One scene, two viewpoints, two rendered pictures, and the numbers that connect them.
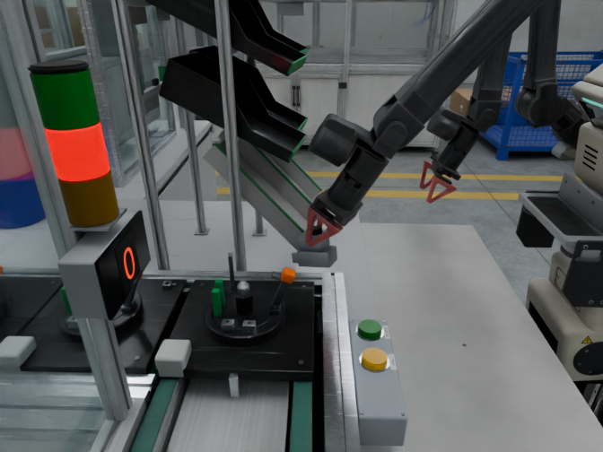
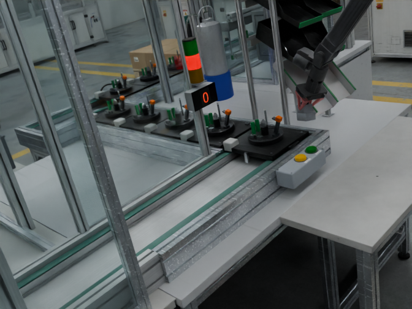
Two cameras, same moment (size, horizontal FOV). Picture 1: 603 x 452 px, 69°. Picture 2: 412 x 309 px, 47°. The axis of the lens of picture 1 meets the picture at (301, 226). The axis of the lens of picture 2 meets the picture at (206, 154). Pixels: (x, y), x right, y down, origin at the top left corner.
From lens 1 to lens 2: 123 cm
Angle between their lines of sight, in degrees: 42
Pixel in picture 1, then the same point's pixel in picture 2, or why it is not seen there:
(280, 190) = not seen: hidden behind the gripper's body
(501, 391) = (370, 193)
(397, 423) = (289, 176)
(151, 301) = (237, 128)
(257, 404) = (253, 167)
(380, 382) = (295, 164)
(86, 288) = (189, 100)
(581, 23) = not seen: outside the picture
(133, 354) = (219, 141)
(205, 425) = (232, 168)
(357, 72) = not seen: outside the picture
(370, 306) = (348, 154)
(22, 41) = (181, 34)
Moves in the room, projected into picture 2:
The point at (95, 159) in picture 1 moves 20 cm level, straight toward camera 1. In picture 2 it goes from (195, 64) to (177, 81)
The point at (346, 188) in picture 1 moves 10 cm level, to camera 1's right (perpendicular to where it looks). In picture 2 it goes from (308, 81) to (333, 83)
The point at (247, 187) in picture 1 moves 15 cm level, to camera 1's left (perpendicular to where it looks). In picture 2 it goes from (289, 81) to (259, 80)
